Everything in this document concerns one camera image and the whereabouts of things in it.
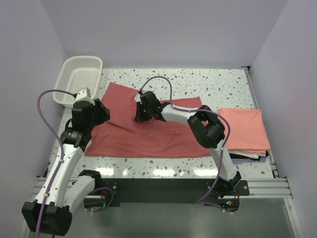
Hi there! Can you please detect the red t shirt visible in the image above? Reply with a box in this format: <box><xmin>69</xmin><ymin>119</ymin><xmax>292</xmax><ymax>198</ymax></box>
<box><xmin>85</xmin><ymin>83</ymin><xmax>210</xmax><ymax>158</ymax></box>

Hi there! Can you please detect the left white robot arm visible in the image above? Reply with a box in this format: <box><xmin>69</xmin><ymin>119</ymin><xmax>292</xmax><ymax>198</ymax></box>
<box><xmin>22</xmin><ymin>99</ymin><xmax>110</xmax><ymax>237</ymax></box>

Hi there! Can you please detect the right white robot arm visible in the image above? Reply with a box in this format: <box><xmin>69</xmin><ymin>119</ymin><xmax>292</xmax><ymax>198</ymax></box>
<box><xmin>135</xmin><ymin>90</ymin><xmax>241</xmax><ymax>203</ymax></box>

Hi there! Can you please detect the white plastic basket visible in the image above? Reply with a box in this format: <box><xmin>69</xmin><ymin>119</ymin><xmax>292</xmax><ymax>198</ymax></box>
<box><xmin>55</xmin><ymin>56</ymin><xmax>103</xmax><ymax>100</ymax></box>

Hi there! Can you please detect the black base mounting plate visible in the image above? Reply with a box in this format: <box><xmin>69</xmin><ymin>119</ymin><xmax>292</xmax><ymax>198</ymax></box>
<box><xmin>81</xmin><ymin>178</ymin><xmax>250</xmax><ymax>208</ymax></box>

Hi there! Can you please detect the folded salmon t shirt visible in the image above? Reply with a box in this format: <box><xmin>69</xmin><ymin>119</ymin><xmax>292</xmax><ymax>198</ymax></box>
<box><xmin>218</xmin><ymin>108</ymin><xmax>270</xmax><ymax>153</ymax></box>

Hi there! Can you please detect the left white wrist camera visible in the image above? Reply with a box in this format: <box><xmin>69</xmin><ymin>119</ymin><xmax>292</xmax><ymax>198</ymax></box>
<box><xmin>75</xmin><ymin>87</ymin><xmax>92</xmax><ymax>102</ymax></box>

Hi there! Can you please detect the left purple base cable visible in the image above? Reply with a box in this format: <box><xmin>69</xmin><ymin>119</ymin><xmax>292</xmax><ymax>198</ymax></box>
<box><xmin>85</xmin><ymin>187</ymin><xmax>116</xmax><ymax>213</ymax></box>

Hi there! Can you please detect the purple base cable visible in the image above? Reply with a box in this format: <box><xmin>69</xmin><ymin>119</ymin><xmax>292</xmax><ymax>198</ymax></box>
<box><xmin>193</xmin><ymin>199</ymin><xmax>223</xmax><ymax>208</ymax></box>
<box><xmin>85</xmin><ymin>187</ymin><xmax>116</xmax><ymax>213</ymax></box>

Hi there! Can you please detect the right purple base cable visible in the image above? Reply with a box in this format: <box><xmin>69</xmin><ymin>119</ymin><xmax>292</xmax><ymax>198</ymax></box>
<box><xmin>193</xmin><ymin>199</ymin><xmax>223</xmax><ymax>208</ymax></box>

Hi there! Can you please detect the aluminium frame rail right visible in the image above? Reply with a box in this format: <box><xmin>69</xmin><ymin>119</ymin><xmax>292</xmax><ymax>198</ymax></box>
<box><xmin>242</xmin><ymin>64</ymin><xmax>295</xmax><ymax>238</ymax></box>

